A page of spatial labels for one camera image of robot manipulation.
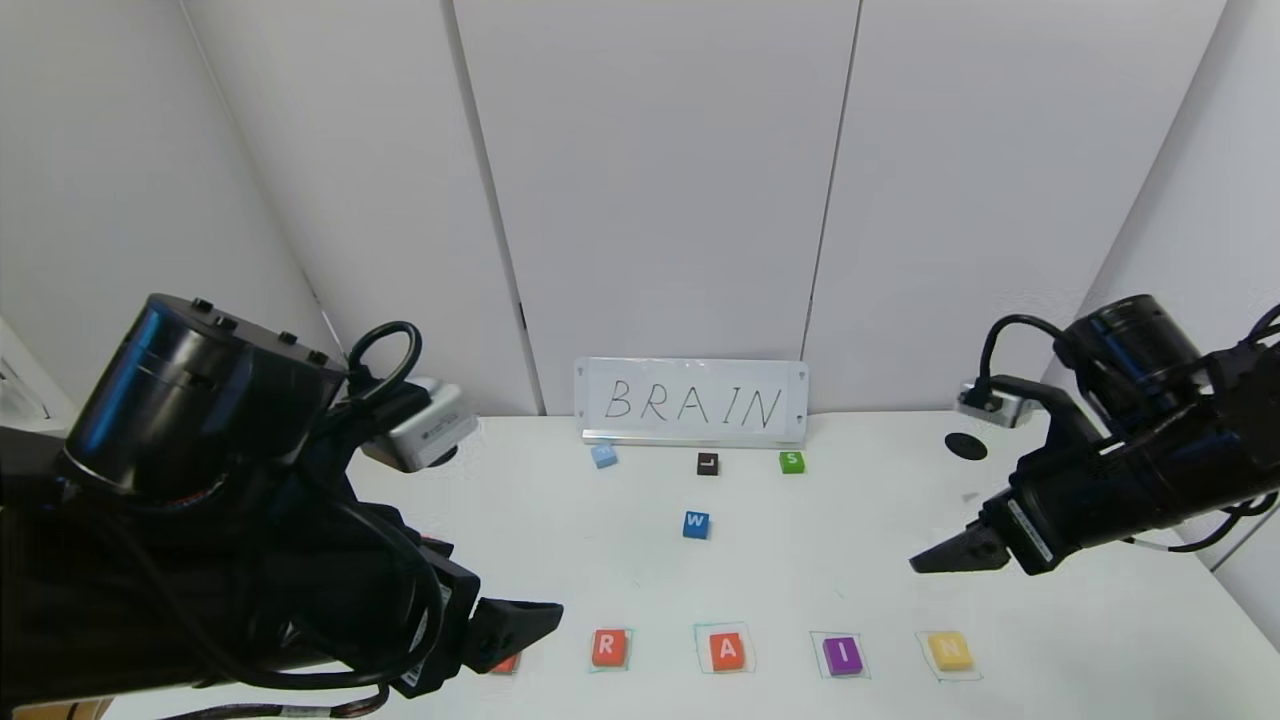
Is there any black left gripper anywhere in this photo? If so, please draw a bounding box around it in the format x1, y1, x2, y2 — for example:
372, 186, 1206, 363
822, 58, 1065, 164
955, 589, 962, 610
390, 537, 564, 700

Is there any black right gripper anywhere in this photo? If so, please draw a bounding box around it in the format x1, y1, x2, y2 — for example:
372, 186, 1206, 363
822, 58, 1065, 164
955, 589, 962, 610
908, 439, 1154, 577

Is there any yellow letter block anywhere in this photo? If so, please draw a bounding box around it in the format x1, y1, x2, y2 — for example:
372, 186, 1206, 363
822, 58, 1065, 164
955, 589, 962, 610
927, 631, 974, 672

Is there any white BRAIN sign board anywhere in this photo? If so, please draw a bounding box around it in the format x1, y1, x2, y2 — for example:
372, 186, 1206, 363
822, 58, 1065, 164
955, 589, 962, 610
575, 357, 809, 449

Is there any white metal shelf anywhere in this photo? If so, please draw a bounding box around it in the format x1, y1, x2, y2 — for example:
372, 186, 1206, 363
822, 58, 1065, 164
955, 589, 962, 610
0, 318, 79, 433

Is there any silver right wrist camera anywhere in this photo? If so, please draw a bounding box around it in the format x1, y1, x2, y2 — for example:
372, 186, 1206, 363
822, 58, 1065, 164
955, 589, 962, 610
957, 383, 1041, 429

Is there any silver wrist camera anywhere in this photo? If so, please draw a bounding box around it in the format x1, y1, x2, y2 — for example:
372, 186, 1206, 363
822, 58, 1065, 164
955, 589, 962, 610
362, 377, 479, 473
957, 383, 1041, 429

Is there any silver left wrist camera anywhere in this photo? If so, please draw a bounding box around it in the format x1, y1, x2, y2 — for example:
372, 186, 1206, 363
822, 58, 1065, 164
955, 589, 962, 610
362, 377, 479, 473

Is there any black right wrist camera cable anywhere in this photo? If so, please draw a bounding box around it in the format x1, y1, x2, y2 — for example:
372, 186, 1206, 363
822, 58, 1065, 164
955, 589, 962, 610
978, 314, 1076, 386

